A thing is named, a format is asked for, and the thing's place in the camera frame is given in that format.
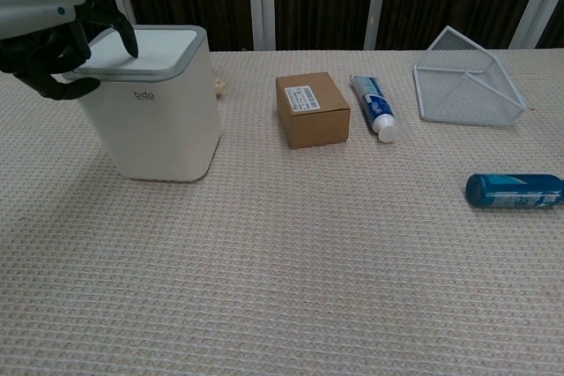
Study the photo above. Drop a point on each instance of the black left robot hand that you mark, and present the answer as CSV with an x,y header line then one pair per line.
x,y
39,59

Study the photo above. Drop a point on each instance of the white trash bin grey lid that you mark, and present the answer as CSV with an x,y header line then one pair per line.
x,y
158,125

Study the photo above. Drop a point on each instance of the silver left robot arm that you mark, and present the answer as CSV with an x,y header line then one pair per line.
x,y
31,2

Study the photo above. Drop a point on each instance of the blue cylindrical can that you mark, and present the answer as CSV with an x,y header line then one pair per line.
x,y
515,191

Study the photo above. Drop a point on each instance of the small beige wooden object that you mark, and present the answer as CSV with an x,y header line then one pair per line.
x,y
220,87

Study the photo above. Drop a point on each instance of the brown cardboard box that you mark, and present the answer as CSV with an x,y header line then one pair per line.
x,y
317,116

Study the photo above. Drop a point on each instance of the beige woven tablecloth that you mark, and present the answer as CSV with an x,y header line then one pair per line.
x,y
282,261

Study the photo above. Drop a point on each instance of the blue white toothpaste tube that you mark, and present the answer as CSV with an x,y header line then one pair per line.
x,y
374,101

